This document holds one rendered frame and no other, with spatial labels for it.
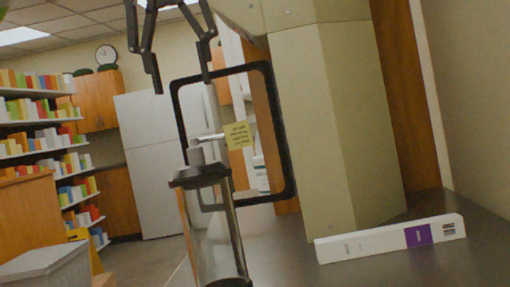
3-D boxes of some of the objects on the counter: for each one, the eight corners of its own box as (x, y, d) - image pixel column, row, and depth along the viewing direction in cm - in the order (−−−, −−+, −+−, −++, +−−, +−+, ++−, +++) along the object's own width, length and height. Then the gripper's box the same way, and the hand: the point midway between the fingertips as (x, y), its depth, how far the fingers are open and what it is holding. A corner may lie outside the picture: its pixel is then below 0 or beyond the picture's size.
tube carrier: (258, 280, 91) (234, 163, 90) (253, 304, 81) (226, 171, 79) (200, 290, 92) (175, 174, 91) (187, 314, 82) (159, 183, 80)
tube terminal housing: (394, 198, 143) (342, -79, 139) (421, 224, 111) (355, -135, 107) (305, 214, 145) (252, -58, 141) (307, 244, 113) (239, -106, 109)
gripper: (218, -58, 86) (246, 78, 87) (103, -30, 88) (132, 101, 89) (211, -73, 79) (241, 75, 80) (85, -43, 81) (116, 101, 82)
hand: (180, 72), depth 84 cm, fingers open, 7 cm apart
